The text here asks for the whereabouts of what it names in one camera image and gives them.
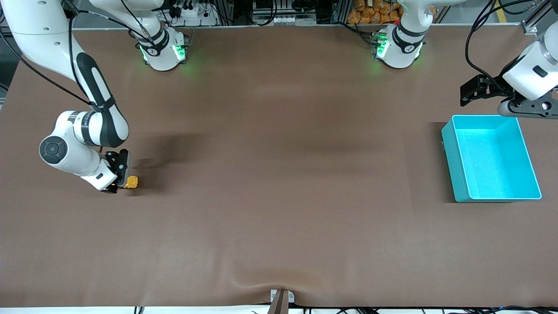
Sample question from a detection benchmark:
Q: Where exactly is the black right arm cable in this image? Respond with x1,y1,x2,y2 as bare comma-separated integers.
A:
0,0,154,110

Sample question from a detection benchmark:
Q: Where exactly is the black and white control unit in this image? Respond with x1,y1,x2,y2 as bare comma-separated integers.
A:
252,0,317,26

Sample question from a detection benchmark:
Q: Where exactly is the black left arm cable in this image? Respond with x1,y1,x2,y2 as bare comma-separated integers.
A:
465,0,551,87

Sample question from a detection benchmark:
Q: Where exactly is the metal table clamp bracket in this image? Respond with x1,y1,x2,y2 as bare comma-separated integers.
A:
270,289,295,314

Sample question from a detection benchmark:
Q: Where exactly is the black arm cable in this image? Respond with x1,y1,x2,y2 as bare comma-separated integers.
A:
465,0,551,87
0,0,154,110

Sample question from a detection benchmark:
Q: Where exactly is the white power strip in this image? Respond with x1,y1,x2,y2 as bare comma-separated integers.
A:
168,3,218,27

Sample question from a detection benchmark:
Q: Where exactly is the aluminium frame rail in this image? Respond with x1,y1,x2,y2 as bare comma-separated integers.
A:
521,0,558,35

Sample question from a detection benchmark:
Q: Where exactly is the brown table mat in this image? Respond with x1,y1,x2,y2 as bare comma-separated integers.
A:
0,24,558,308

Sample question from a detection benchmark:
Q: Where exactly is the teal plastic storage bin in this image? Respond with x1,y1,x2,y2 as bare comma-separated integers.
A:
441,115,542,203

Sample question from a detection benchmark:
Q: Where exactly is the orange snack packets pile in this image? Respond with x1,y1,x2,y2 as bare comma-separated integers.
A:
347,0,436,25

